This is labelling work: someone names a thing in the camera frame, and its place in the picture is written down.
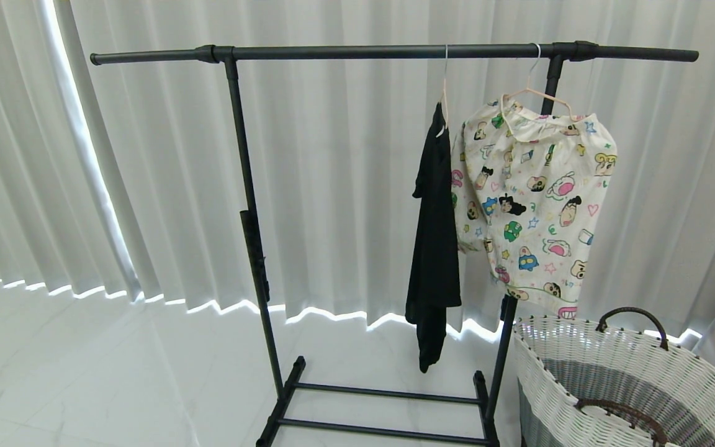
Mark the black garment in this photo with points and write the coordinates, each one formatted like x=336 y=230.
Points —
x=435 y=248

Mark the pink clothes hanger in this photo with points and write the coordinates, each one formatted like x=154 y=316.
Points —
x=445 y=99
x=536 y=87

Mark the cream printed garment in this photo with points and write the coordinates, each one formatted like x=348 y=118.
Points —
x=537 y=205

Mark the black clothes rack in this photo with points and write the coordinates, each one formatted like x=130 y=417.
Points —
x=364 y=51

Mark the white laundry basket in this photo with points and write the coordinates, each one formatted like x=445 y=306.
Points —
x=630 y=372

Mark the white curtain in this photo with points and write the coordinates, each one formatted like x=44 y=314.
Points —
x=332 y=186

